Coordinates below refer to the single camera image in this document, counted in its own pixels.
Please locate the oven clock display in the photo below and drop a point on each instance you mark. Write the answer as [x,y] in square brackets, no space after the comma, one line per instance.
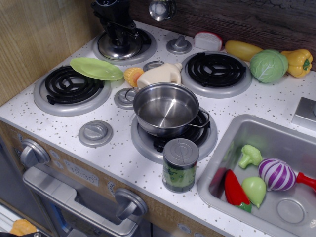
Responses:
[82,173]

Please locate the front grey stove knob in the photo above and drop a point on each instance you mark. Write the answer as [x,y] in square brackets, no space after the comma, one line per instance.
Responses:
[95,134]

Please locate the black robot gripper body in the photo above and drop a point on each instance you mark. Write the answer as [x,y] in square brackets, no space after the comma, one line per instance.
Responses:
[114,12]

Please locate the grey faucet base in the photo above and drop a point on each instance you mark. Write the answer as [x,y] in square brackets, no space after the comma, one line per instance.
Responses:
[305,114]

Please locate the front left stove burner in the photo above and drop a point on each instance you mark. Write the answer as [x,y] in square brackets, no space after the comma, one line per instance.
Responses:
[64,92]

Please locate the silver toy sink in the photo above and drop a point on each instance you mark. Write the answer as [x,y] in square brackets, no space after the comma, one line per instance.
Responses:
[289,213]

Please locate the grey oven door handle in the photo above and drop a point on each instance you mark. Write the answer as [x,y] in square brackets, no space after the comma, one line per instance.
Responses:
[64,196]

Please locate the steel pot with handles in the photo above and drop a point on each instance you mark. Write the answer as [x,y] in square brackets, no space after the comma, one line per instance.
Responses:
[165,109]

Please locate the middle grey stove knob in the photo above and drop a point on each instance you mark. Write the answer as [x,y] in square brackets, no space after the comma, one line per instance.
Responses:
[124,98]

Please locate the oven dial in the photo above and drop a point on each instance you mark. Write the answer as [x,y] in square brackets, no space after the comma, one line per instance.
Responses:
[129,204]
[33,154]

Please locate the green toy broccoli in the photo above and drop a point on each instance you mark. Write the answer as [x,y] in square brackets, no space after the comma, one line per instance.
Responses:
[250,155]

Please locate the toy corn cob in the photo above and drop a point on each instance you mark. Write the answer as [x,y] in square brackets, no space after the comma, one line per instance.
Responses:
[131,75]

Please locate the steel pot lid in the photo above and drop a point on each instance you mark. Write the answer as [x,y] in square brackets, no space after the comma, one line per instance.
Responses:
[117,53]

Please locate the right oven dial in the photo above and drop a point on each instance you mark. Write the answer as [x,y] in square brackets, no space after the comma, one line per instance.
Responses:
[129,204]

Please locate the front right stove burner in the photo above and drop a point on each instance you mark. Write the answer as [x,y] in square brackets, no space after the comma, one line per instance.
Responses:
[197,142]

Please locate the hanging steel ladle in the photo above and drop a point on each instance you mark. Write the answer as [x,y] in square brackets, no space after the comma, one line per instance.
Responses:
[162,10]

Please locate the red toy chili pepper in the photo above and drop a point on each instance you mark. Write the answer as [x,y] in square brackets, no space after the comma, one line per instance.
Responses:
[235,195]

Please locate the purple toy onion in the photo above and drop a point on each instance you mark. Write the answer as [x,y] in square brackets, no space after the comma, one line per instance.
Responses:
[277,174]

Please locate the yellow toy bell pepper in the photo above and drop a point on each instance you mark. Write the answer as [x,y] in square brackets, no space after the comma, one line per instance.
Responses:
[299,62]

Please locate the green plastic plate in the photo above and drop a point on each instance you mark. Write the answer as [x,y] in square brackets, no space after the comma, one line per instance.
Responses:
[96,69]

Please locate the red toy piece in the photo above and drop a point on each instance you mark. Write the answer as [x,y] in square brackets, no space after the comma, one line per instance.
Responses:
[303,179]

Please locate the cream toy milk jug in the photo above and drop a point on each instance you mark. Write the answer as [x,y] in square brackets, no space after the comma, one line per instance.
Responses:
[165,73]

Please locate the green labelled toy can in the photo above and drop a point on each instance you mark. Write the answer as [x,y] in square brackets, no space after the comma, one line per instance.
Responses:
[180,158]

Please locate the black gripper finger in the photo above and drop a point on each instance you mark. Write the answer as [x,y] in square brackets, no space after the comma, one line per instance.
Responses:
[113,37]
[129,38]

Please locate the white red toy cheese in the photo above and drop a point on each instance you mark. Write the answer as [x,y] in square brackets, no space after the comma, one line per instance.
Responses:
[208,41]

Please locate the left oven dial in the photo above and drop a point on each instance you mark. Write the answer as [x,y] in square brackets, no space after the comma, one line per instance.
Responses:
[33,154]

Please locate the light green toy pear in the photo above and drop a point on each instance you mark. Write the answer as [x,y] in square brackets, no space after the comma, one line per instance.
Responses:
[255,189]

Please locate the grey knob behind jug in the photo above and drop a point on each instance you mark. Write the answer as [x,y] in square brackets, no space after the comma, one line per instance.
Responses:
[152,65]

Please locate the green toy cabbage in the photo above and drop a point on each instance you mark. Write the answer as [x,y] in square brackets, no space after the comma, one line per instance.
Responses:
[268,66]

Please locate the yellow toy squash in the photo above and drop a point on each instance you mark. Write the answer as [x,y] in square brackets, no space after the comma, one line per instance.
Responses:
[241,50]

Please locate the orange object bottom left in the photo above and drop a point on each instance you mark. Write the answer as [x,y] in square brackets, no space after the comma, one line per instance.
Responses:
[22,227]

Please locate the back right stove burner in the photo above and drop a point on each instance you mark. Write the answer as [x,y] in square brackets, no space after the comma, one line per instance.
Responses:
[215,75]

